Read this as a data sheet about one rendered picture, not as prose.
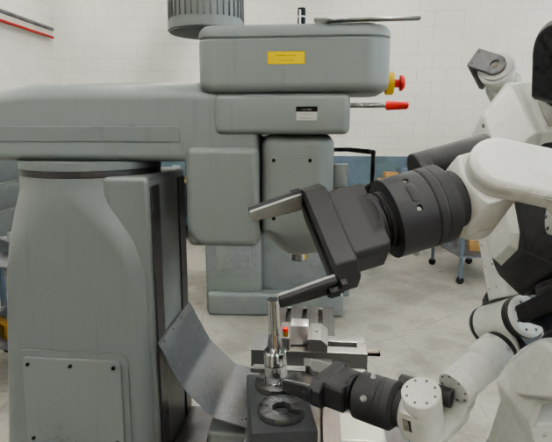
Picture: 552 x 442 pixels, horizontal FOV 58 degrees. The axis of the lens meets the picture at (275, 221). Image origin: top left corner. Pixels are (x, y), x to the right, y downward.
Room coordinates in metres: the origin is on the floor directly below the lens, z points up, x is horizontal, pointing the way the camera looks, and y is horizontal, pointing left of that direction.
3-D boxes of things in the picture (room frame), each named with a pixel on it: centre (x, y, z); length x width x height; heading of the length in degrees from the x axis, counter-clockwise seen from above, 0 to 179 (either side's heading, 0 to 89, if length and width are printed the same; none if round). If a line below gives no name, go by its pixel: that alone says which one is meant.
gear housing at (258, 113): (1.36, -0.02, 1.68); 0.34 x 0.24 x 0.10; 85
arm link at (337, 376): (0.86, -0.14, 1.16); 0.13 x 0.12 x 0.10; 144
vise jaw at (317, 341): (1.43, -0.13, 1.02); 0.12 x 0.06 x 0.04; 174
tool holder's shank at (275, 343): (0.95, 0.00, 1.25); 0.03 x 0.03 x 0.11
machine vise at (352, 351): (1.43, -0.10, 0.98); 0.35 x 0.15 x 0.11; 84
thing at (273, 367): (0.96, 0.00, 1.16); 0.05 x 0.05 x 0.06
